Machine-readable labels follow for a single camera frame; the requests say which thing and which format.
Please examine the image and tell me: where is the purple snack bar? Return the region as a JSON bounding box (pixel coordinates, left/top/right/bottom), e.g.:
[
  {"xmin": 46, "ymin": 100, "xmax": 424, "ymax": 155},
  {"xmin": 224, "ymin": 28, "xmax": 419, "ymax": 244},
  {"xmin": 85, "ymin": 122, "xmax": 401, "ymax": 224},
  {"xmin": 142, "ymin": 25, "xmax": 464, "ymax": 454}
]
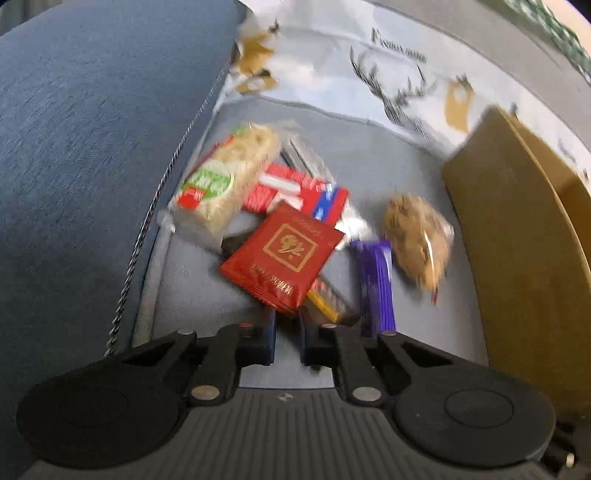
[{"xmin": 349, "ymin": 240, "xmax": 396, "ymax": 338}]

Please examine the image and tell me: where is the red square snack packet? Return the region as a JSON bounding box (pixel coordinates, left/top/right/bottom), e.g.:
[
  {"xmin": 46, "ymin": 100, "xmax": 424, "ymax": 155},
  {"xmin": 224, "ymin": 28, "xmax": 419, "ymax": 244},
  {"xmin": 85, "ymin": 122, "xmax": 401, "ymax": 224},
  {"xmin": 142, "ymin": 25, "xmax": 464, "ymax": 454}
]
[{"xmin": 219, "ymin": 202, "xmax": 344, "ymax": 316}]

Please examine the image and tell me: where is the clear bag of cookies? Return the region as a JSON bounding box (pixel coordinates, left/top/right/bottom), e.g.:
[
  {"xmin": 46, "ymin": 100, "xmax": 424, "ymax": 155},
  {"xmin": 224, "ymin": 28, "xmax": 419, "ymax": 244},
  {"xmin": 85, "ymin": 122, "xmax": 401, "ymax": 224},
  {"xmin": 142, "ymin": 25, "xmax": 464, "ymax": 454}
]
[{"xmin": 384, "ymin": 194, "xmax": 455, "ymax": 304}]

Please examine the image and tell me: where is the puffed rice cake pack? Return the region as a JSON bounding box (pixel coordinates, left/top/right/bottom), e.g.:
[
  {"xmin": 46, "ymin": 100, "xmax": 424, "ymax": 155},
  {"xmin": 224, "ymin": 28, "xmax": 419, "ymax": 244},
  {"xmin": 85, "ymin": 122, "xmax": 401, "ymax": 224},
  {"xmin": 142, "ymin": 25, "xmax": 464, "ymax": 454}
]
[{"xmin": 159, "ymin": 123, "xmax": 281, "ymax": 251}]

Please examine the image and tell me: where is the red blue spicy snack packet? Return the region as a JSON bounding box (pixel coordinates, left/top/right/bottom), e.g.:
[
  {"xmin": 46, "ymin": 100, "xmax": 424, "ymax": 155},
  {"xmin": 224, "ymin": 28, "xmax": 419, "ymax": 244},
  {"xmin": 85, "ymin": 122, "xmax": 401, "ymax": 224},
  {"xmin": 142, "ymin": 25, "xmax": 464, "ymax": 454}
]
[{"xmin": 242, "ymin": 163, "xmax": 349, "ymax": 227}]

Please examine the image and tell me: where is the dark chocolate bar wrapper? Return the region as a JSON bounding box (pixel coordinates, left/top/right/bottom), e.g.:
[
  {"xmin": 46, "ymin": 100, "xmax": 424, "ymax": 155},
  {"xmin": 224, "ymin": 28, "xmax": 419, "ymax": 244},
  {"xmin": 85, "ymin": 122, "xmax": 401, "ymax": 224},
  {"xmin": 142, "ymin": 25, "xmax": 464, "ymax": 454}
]
[{"xmin": 221, "ymin": 232, "xmax": 252, "ymax": 260}]

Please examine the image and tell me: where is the silver stick packet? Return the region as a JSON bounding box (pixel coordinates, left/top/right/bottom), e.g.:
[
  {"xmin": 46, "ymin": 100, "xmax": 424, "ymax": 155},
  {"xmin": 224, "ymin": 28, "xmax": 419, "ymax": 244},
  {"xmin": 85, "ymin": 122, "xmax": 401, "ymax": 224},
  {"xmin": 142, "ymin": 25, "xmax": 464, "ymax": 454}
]
[{"xmin": 283, "ymin": 130, "xmax": 377, "ymax": 251}]

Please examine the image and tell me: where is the yellow snack bar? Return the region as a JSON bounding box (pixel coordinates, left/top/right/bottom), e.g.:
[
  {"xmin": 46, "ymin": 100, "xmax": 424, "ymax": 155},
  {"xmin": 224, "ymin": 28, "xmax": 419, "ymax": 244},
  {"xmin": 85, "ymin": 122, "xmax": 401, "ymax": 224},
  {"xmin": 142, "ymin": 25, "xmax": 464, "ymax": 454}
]
[{"xmin": 307, "ymin": 275, "xmax": 360, "ymax": 326}]

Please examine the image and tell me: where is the brown cardboard box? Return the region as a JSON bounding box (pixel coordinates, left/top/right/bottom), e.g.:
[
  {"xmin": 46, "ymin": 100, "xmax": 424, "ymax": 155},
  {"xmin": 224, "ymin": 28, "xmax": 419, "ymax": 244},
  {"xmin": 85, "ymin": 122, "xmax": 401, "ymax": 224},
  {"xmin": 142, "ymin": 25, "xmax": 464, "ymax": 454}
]
[{"xmin": 443, "ymin": 107, "xmax": 590, "ymax": 416}]

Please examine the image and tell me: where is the grey deer-print sofa cover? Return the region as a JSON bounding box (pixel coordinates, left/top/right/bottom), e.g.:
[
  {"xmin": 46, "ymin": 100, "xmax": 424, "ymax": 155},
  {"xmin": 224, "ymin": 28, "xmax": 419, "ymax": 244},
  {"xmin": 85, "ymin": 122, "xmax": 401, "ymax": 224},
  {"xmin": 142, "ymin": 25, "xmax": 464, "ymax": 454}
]
[{"xmin": 132, "ymin": 1, "xmax": 590, "ymax": 389}]

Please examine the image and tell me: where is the green checkered cloth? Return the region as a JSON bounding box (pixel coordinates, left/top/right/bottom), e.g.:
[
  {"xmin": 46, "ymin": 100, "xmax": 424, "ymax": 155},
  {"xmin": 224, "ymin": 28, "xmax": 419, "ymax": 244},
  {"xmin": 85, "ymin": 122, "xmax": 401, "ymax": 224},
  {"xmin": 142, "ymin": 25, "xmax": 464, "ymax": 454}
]
[{"xmin": 504, "ymin": 0, "xmax": 590, "ymax": 84}]

